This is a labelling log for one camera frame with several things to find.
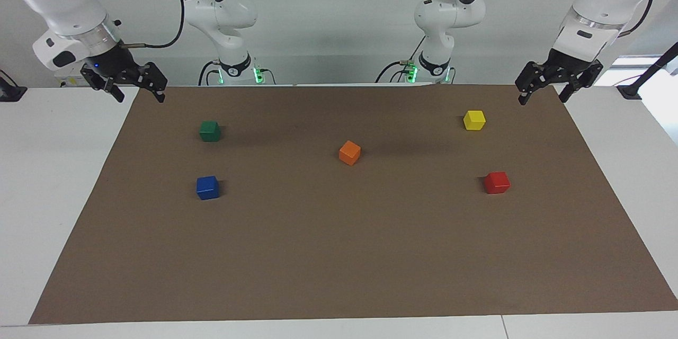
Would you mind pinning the red cube block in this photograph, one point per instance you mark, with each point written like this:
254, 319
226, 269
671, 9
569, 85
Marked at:
497, 184

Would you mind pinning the white power strip box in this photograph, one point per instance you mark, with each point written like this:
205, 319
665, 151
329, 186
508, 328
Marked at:
69, 82

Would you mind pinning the yellow cube block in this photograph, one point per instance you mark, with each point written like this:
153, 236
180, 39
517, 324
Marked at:
474, 121

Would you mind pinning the blue cube block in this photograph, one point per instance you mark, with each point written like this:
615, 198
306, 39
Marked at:
207, 188

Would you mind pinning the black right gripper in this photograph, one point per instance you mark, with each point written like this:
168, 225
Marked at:
114, 63

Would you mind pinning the black angled stand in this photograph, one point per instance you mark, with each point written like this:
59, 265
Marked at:
649, 71

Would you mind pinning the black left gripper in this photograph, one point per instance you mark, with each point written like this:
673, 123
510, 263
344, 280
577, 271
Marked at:
567, 66

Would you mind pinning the brown table mat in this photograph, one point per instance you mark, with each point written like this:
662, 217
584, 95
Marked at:
339, 249

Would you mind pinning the orange cube block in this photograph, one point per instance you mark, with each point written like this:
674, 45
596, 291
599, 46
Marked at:
349, 153

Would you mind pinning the black table clamp mount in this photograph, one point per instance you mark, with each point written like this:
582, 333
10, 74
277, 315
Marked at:
10, 92

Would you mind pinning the green cube block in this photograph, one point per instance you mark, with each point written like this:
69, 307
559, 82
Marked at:
210, 132

